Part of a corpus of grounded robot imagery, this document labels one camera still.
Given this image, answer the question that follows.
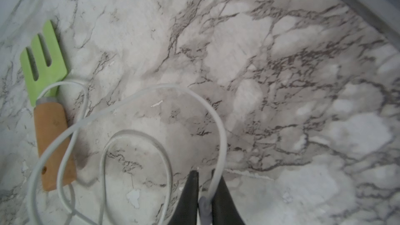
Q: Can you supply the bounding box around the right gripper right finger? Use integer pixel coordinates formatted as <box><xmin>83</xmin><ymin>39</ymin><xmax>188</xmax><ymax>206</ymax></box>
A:
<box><xmin>212</xmin><ymin>177</ymin><xmax>245</xmax><ymax>225</ymax></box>

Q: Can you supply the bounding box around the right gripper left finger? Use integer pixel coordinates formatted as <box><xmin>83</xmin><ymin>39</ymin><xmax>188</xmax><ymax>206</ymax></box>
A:
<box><xmin>168</xmin><ymin>170</ymin><xmax>199</xmax><ymax>225</ymax></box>

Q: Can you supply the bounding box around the white USB cable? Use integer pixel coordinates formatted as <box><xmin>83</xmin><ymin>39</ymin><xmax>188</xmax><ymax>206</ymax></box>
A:
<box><xmin>26</xmin><ymin>79</ymin><xmax>228</xmax><ymax>225</ymax></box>

